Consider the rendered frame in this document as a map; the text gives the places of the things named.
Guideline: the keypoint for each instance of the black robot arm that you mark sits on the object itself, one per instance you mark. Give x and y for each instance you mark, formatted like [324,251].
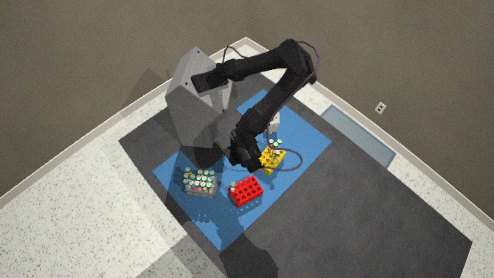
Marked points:
[254,120]

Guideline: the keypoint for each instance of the yellow rack with round wells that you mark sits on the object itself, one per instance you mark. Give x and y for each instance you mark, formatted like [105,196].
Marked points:
[268,155]

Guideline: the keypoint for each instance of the blue bench mat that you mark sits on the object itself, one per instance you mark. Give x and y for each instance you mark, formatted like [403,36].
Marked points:
[219,219]

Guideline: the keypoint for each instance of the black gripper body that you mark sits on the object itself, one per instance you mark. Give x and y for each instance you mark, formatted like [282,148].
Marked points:
[227,153]

